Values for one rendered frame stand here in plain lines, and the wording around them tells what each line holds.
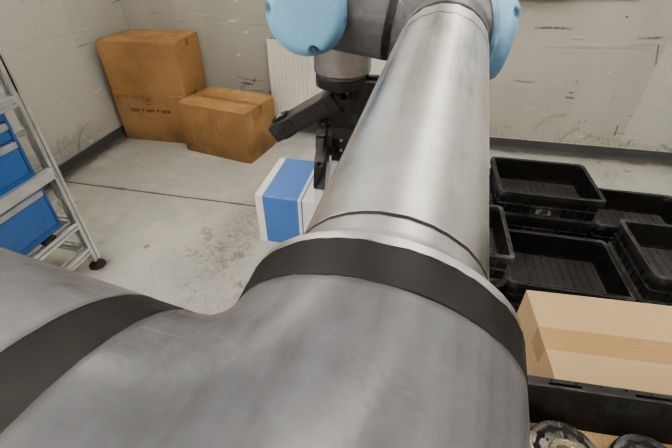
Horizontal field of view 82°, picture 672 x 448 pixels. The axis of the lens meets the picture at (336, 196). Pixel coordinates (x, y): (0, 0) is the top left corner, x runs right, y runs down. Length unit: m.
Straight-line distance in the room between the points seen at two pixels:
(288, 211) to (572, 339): 0.56
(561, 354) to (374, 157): 0.70
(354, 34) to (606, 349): 0.70
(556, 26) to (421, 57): 2.94
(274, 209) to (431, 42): 0.40
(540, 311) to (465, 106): 0.70
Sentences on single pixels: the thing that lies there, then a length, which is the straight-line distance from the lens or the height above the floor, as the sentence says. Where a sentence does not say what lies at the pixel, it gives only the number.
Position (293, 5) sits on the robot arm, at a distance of 0.37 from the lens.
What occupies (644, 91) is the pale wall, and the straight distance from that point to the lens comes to 3.51.
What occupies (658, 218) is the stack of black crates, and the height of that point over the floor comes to 0.38.
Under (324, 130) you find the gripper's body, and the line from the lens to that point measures 0.54.
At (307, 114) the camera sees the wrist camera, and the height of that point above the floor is 1.26.
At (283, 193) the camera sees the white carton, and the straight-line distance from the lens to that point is 0.59.
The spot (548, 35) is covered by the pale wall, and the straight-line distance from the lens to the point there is 3.17.
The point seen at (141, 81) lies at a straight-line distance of 3.40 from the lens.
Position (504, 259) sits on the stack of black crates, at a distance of 1.38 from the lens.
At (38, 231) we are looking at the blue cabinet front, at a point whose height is 0.38.
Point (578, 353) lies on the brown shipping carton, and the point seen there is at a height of 0.86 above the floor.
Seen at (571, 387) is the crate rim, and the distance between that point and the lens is 0.70.
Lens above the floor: 1.47
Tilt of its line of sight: 35 degrees down
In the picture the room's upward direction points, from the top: straight up
